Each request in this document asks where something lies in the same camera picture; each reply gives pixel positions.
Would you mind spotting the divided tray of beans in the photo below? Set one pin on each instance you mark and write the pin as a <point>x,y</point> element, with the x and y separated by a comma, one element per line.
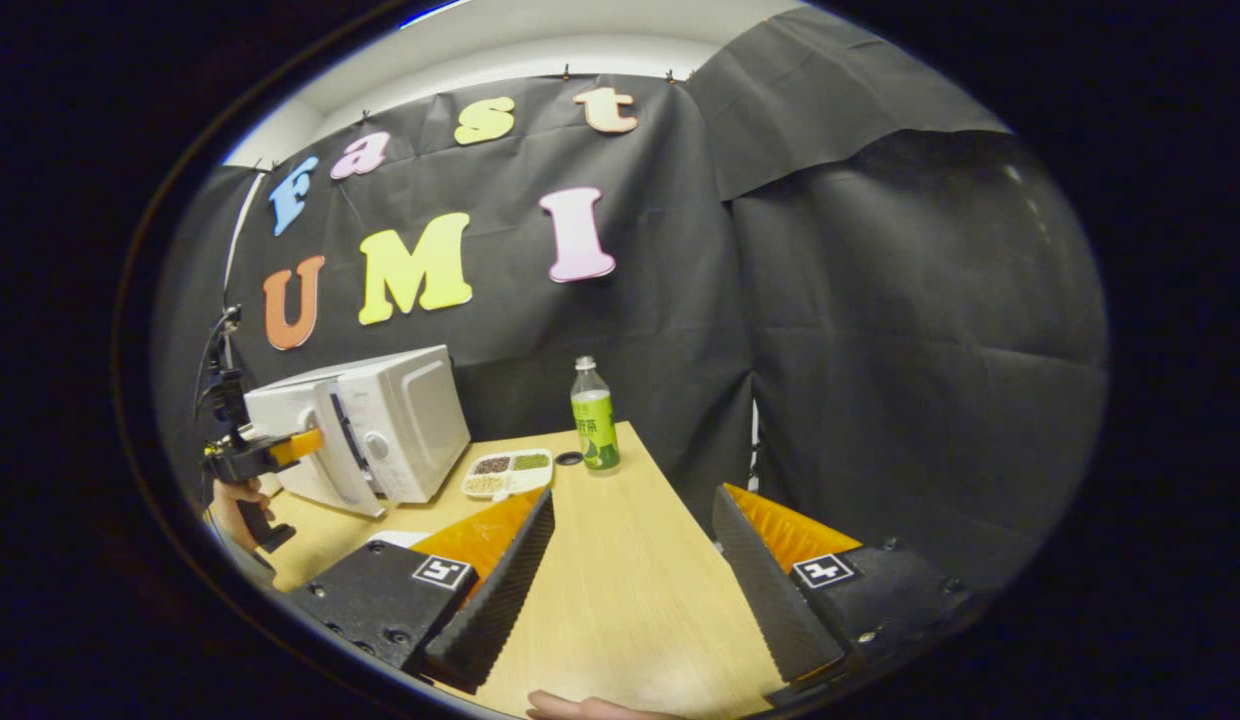
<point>505,472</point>

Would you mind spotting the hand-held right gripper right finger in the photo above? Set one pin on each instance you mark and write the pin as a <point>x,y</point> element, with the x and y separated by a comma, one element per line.
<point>765,590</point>

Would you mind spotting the small black bottle cap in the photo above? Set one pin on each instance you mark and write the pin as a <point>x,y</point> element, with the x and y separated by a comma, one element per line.
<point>569,458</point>

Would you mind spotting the white square plate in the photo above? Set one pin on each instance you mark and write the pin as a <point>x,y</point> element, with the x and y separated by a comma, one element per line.
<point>400,539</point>

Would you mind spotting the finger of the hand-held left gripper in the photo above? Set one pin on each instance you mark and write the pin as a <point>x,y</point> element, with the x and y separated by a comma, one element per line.
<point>298,446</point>

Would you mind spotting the white microwave oven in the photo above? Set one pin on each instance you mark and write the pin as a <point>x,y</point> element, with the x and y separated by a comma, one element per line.
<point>415,420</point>

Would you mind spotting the green tea bottle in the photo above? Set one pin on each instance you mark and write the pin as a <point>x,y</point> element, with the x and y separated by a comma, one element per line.
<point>596,430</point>

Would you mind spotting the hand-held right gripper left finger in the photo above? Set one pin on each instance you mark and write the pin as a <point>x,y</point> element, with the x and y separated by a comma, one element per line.
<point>505,590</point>

